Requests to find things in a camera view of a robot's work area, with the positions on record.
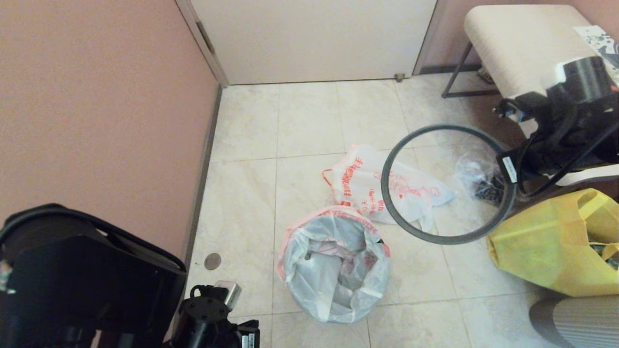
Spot grey plastic bin ring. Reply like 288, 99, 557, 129
381, 124, 517, 245

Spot white red-printed floor bag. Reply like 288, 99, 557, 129
323, 144, 457, 233

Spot clear bag with dark items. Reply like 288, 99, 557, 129
454, 133, 513, 206

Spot yellow shopping bag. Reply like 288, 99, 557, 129
486, 188, 619, 298

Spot light wood-grain table top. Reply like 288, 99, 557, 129
464, 5, 619, 187

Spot black and white printed paper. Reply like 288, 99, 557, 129
574, 26, 619, 61

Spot dark baseboard behind table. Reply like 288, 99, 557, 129
420, 65, 484, 76

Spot grey ribbed round object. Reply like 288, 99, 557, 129
529, 296, 619, 348

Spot white door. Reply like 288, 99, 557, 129
191, 0, 438, 85

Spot black metal table leg frame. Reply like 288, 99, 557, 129
441, 43, 501, 99

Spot grey door frame post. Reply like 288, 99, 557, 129
413, 0, 448, 77
175, 0, 230, 88

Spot dark wall baseboard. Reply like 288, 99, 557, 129
167, 85, 224, 348

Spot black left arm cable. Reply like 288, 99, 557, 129
0, 203, 187, 271

